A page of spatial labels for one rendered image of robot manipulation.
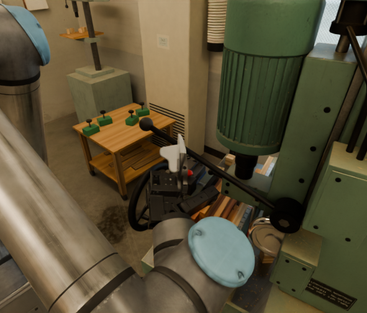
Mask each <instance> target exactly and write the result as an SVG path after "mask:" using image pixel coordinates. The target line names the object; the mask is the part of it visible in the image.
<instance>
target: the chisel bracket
mask: <svg viewBox="0 0 367 313"><path fill-rule="evenodd" d="M226 173H228V174H230V175H231V176H233V177H234V178H236V179H237V180H239V181H241V182H242V183H243V184H245V185H247V186H248V187H250V188H252V189H253V190H254V191H256V192H258V193H259V194H261V195H262V196H264V197H265V198H267V197H268V193H269V190H270V186H271V181H272V179H273V178H271V177H269V176H265V175H262V174H259V173H256V172H253V176H252V178H251V179H248V180H243V179H239V178H237V177H236V176H235V165H231V166H230V167H229V169H228V170H227V171H226ZM220 193H221V194H223V195H224V196H227V197H230V198H232V199H235V200H238V201H240V202H243V203H245V204H248V205H250V206H254V205H253V204H252V201H253V198H254V197H252V196H250V195H249V194H247V193H246V192H245V191H243V190H241V189H240V188H238V187H236V186H235V185H234V184H232V183H231V182H229V181H227V180H226V179H224V178H222V187H221V192H220ZM257 208H258V209H261V210H262V211H263V210H264V208H265V205H264V204H263V203H261V204H260V206H259V207H258V206H257Z"/></svg>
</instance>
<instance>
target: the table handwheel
mask: <svg viewBox="0 0 367 313"><path fill-rule="evenodd" d="M168 169H169V168H168V164H167V163H157V164H155V165H153V166H151V167H150V168H149V169H148V170H147V171H146V172H145V173H144V174H143V175H142V177H141V178H140V179H139V181H138V183H137V184H136V186H135V188H134V190H133V193H132V195H131V198H130V202H129V207H128V220H129V224H130V226H131V227H132V228H133V229H134V230H136V231H139V232H142V231H145V230H148V222H146V223H144V224H139V223H138V222H139V220H140V219H141V217H142V216H143V215H144V213H145V211H146V210H147V209H146V205H145V206H144V207H143V209H142V210H141V211H140V213H139V214H138V216H137V217H136V215H135V213H136V207H137V202H138V199H139V196H140V193H141V192H142V189H143V187H144V186H145V184H146V183H147V181H148V180H149V179H150V171H159V170H165V171H166V170H168Z"/></svg>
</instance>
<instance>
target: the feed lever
mask: <svg viewBox="0 0 367 313"><path fill-rule="evenodd" d="M139 127H140V128H141V129H142V130H143V131H146V132H147V131H149V130H151V131H152V132H154V133H155V134H157V135H158V136H160V137H161V138H163V139H165V140H166V141H167V142H169V143H170V144H172V145H177V144H178V141H177V140H175V139H174V138H172V137H170V136H169V135H168V134H166V133H164V132H163V131H161V130H160V129H158V128H156V127H155V126H154V125H153V121H152V120H151V118H149V117H143V118H142V119H141V120H140V122H139ZM186 154H188V155H189V156H191V157H192V158H194V159H195V160H197V161H198V162H199V163H202V164H203V165H204V166H206V167H208V168H209V169H210V170H212V171H214V172H215V173H217V174H218V175H220V176H221V177H223V178H224V179H226V180H227V181H229V182H231V183H232V184H234V185H235V186H236V187H238V188H240V189H241V190H243V191H245V192H246V193H247V194H249V195H250V196H252V197H254V198H255V199H257V200H258V201H260V202H261V203H263V204H264V205H266V206H268V207H269V208H270V209H272V212H271V215H270V222H271V225H272V226H273V227H274V228H275V229H277V230H278V231H280V232H283V233H287V234H293V233H295V232H297V231H298V230H299V229H300V226H301V224H302V223H303V221H304V217H303V215H304V208H303V206H302V205H301V203H299V202H298V201H296V200H295V199H292V198H289V197H282V198H280V199H278V200H277V201H276V202H275V203H273V202H271V201H270V200H269V199H267V198H265V197H264V196H262V195H261V194H259V193H258V192H256V191H254V190H253V189H252V188H250V187H248V186H247V185H245V184H243V183H242V182H241V181H239V180H237V179H236V178H234V177H233V176H231V175H230V174H228V173H226V172H225V171H224V170H222V169H220V168H219V167H217V166H215V165H214V164H213V163H211V162H209V161H208V160H206V159H205V158H203V157H202V156H200V155H198V154H197V153H196V152H194V151H192V150H191V149H189V148H188V147H186Z"/></svg>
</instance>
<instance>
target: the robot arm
mask: <svg viewBox="0 0 367 313"><path fill-rule="evenodd" d="M49 61H50V48H49V45H48V41H47V38H46V36H45V34H44V31H43V29H42V28H41V26H40V24H39V22H38V21H37V19H36V18H35V17H34V16H33V14H32V13H31V12H29V11H28V10H27V9H25V8H23V7H20V6H7V5H5V4H0V301H1V300H3V299H4V298H6V297H8V296H9V295H10V294H12V293H13V292H14V291H16V290H18V289H19V288H20V287H22V286H23V285H24V284H25V283H27V282H29V283H30V285H31V286H32V288H33V289H34V291H35V292H36V294H37V295H38V297H39V298H40V300H41V301H42V303H43V304H44V306H45V307H46V309H47V311H48V312H49V313H218V312H219V311H220V309H221V308H222V306H223V305H224V303H225V302H226V300H227V299H228V297H229V296H230V294H231V293H232V291H233V290H234V289H235V288H238V287H240V286H243V285H244V284H245V283H246V282H247V280H248V278H249V277H250V276H251V274H252V273H253V270H254V266H255V256H254V252H253V248H252V246H251V243H250V241H249V239H248V238H247V236H246V235H245V234H244V233H243V232H242V231H241V230H240V228H239V227H237V226H236V225H235V224H233V223H232V222H231V221H229V220H227V219H224V218H221V217H206V218H203V219H201V220H200V221H199V222H198V223H195V222H194V221H193V220H191V216H192V215H194V214H195V213H197V212H199V211H200V210H202V209H203V208H205V207H207V206H210V205H211V204H213V203H214V202H215V201H216V200H217V198H218V197H217V196H218V195H219V194H220V192H219V191H218V190H217V189H216V187H215V186H214V185H212V186H211V187H209V188H206V189H204V190H203V191H201V192H200V193H198V194H196V195H195V196H193V197H191V198H189V199H188V196H187V193H188V159H187V154H186V147H185V144H184V140H183V138H182V136H181V134H178V144H177V145H171V146H167V147H162V148H160V156H161V157H163V158H165V159H166V160H168V168H169V170H170V171H171V172H172V173H175V172H178V175H177V176H175V175H168V174H166V173H161V172H160V171H150V177H151V182H148V185H147V189H145V200H146V209H149V221H148V230H152V234H153V261H154V268H153V269H152V270H151V271H150V272H149V273H147V274H146V275H145V276H144V277H143V278H141V277H140V276H139V275H138V274H137V273H136V272H135V270H134V269H133V268H132V266H131V265H130V264H128V263H126V262H125V261H124V260H123V259H122V257H121V256H120V255H119V254H118V253H117V252H116V250H115V249H114V247H113V246H112V245H111V244H110V243H109V242H108V240H107V239H106V238H105V236H103V234H102V233H101V232H100V230H99V229H98V228H97V227H96V226H95V224H94V223H93V222H92V220H91V219H90V218H89V217H88V216H87V214H86V213H85V212H84V210H82V208H81V207H80V206H79V204H78V203H77V202H76V201H75V200H74V199H73V197H72V196H71V194H70V193H69V192H68V191H67V190H66V189H65V187H64V186H63V185H62V184H61V183H60V181H59V180H58V179H57V177H56V176H55V175H54V174H53V173H52V171H51V170H50V169H49V167H48V157H47V146H46V139H45V127H44V120H43V109H42V97H41V90H40V65H41V66H45V65H47V64H48V63H49ZM153 176H155V177H153ZM147 198H148V201H147Z"/></svg>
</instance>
